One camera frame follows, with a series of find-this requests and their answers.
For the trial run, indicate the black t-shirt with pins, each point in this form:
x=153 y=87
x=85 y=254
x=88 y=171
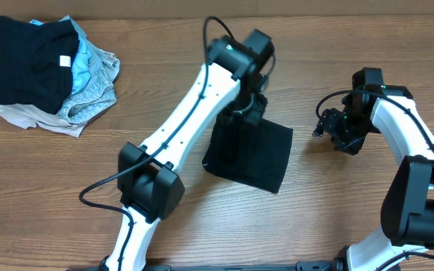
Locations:
x=253 y=155

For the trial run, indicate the beige folded garment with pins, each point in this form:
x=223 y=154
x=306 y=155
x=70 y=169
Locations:
x=29 y=116

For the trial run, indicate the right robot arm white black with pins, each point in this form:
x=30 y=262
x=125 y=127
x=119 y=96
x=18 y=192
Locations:
x=407 y=212

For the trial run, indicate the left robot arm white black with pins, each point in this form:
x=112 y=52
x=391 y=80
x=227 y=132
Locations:
x=229 y=91

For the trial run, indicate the light blue garment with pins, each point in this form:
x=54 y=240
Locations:
x=81 y=61

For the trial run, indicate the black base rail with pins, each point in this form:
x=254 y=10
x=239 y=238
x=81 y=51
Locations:
x=321 y=265

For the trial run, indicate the folded black garment on pile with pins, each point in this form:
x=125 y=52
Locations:
x=36 y=63

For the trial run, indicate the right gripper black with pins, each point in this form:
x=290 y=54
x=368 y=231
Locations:
x=330 y=126

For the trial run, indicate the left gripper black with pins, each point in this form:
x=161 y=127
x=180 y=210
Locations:
x=233 y=128

